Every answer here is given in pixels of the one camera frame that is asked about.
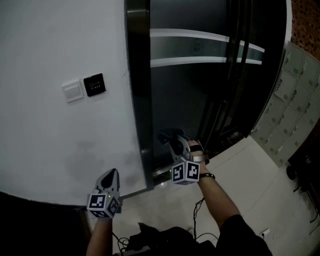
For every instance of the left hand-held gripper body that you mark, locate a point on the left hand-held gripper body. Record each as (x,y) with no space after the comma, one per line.
(97,202)

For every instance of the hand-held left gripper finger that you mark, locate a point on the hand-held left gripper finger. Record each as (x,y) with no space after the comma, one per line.
(116,185)
(98,183)

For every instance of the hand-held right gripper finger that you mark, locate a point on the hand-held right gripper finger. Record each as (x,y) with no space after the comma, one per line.
(175,155)
(188,147)

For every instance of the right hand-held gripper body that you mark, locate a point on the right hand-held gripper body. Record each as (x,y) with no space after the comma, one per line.
(192,172)

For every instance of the white wall light switch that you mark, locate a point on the white wall light switch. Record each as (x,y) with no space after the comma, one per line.
(73,91)

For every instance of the black exit button panel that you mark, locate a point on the black exit button panel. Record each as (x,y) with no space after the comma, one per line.
(94,85)

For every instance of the person's left forearm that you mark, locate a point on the person's left forearm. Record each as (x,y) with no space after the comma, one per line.
(98,237)

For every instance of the person's right forearm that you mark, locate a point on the person's right forearm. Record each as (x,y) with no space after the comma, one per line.
(217,200)

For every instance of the striped glass door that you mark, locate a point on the striped glass door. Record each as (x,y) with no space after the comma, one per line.
(252,53)
(180,100)

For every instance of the person's right hand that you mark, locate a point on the person's right hand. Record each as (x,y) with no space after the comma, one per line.
(203,167)

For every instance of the person's black clothing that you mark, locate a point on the person's black clothing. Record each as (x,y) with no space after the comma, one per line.
(237,242)

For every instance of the white floor socket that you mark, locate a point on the white floor socket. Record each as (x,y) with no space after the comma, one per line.
(265,232)

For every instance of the grey metal locker cabinet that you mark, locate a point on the grey metal locker cabinet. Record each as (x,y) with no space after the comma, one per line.
(287,112)

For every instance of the black wheeled cart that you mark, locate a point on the black wheeled cart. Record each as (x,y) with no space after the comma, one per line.
(307,162)

